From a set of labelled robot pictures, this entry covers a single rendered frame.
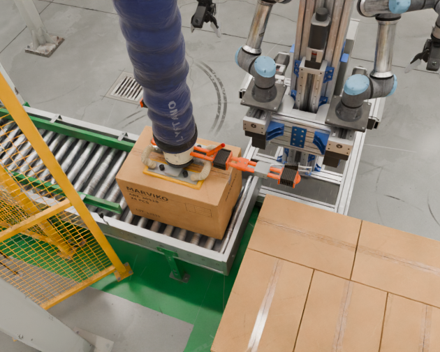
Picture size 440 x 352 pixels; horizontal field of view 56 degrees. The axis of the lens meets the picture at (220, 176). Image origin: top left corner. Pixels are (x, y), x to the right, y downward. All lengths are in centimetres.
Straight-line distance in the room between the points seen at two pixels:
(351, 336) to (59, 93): 341
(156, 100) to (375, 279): 151
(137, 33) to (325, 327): 168
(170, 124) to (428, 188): 229
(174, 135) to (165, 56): 46
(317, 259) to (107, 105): 255
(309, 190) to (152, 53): 180
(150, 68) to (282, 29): 321
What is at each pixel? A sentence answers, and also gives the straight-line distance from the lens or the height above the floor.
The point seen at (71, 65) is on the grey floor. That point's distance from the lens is 470.
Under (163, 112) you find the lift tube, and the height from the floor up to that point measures 145.
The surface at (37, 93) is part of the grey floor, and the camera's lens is 452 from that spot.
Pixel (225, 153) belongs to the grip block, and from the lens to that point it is 211.
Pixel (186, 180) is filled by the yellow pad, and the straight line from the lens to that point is 218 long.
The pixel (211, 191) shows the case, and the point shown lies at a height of 95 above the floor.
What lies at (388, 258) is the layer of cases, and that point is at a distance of 254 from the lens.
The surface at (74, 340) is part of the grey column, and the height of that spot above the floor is 35.
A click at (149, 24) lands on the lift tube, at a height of 190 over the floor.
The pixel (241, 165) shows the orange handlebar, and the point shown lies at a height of 109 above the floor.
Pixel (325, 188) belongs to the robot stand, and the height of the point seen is 21.
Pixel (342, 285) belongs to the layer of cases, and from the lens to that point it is 241.
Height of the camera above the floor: 276
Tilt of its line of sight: 55 degrees down
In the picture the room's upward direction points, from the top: 6 degrees counter-clockwise
